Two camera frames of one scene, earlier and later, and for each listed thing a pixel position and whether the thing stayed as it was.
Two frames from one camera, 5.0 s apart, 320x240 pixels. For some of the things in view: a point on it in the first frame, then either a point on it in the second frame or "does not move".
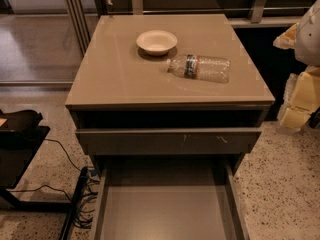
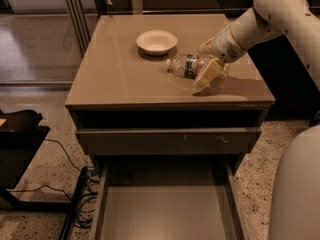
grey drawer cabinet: [131, 115] does not move
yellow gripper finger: [303, 99] to [207, 76]
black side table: [18, 146] does not move
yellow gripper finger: [287, 39] to [206, 48]
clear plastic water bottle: [197, 66] does not move
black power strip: [74, 204] does not move
